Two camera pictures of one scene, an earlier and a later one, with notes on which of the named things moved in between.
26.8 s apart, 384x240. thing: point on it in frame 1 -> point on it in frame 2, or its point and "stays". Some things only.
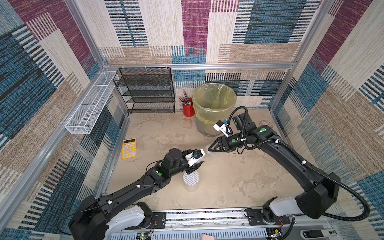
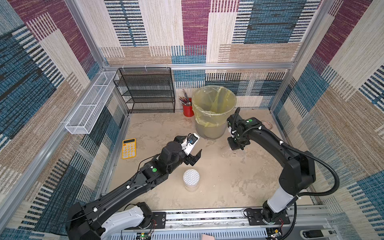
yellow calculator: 129,148 stays
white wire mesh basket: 86,116 stays
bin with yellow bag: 212,102 stays
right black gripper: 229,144 -> 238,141
